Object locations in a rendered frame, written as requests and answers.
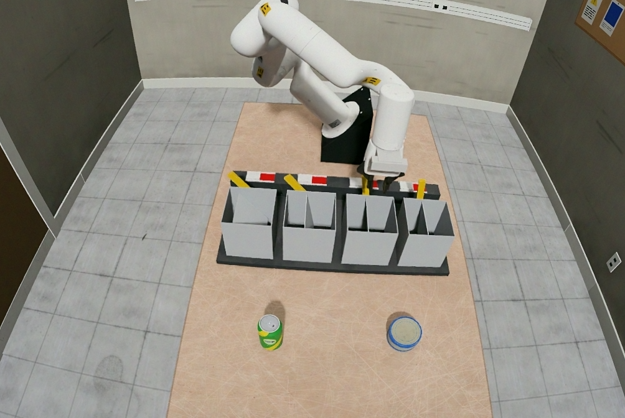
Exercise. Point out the green drink can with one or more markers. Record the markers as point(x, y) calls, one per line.
point(270, 332)

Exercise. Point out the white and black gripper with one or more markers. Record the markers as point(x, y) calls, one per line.
point(365, 170)

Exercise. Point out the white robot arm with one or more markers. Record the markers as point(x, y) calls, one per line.
point(279, 37)

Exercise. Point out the round tin with blue-rimmed lid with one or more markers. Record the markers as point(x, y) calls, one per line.
point(404, 333)

